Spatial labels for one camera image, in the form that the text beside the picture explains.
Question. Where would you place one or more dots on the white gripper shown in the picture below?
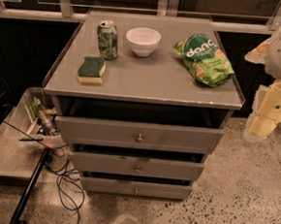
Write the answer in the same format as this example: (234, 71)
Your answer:
(267, 105)

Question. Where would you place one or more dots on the grey bottom drawer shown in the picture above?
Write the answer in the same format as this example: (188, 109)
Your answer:
(139, 189)

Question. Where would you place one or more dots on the grey drawer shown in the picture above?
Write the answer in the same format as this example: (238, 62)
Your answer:
(76, 130)
(135, 166)
(139, 189)

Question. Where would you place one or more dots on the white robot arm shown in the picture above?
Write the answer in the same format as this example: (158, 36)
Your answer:
(267, 53)

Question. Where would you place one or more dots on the grey drawer cabinet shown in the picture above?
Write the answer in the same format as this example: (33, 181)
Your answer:
(155, 89)

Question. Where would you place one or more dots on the grey middle drawer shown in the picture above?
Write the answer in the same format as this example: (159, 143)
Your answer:
(135, 166)

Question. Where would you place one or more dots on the grey top drawer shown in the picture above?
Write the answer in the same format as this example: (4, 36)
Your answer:
(76, 130)

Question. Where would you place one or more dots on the green chip bag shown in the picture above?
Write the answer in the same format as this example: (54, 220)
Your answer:
(205, 61)

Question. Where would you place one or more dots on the white ceramic bowl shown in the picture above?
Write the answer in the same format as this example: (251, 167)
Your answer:
(143, 41)

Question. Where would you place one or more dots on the green yellow sponge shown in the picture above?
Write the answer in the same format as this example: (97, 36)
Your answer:
(91, 70)

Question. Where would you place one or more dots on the green soda can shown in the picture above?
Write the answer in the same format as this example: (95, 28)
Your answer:
(107, 39)

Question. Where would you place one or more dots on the clutter items in bin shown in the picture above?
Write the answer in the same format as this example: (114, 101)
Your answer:
(43, 117)

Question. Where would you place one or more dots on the clear plastic bin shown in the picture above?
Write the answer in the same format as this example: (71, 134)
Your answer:
(26, 130)

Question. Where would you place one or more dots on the metal window railing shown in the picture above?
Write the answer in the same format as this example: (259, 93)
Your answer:
(234, 16)

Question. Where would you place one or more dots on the black metal stand leg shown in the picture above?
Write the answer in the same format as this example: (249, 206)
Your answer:
(15, 219)

